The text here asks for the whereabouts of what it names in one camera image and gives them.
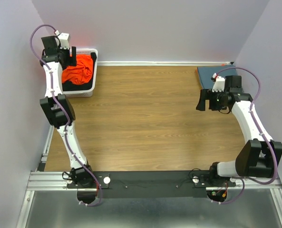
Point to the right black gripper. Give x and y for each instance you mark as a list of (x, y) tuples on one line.
[(205, 94)]

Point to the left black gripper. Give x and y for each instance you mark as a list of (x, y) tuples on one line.
[(70, 61)]

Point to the orange t shirt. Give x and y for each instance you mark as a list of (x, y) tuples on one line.
[(80, 74)]

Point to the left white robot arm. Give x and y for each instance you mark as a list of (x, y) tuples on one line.
[(59, 112)]

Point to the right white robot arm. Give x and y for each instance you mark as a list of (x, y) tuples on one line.
[(258, 160)]

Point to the folded blue t shirt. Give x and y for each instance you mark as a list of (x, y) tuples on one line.
[(205, 74)]

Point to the black t shirt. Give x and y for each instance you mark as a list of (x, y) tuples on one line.
[(68, 86)]

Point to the white plastic laundry basket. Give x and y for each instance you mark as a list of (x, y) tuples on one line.
[(84, 93)]

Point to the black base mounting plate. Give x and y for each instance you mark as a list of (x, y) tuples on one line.
[(146, 184)]

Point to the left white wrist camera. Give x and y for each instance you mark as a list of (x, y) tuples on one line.
[(63, 39)]

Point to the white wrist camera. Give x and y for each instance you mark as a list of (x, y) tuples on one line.
[(63, 39), (219, 83)]

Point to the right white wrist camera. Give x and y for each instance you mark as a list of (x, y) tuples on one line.
[(219, 83)]

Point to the aluminium frame rail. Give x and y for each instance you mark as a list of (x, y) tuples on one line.
[(48, 203)]

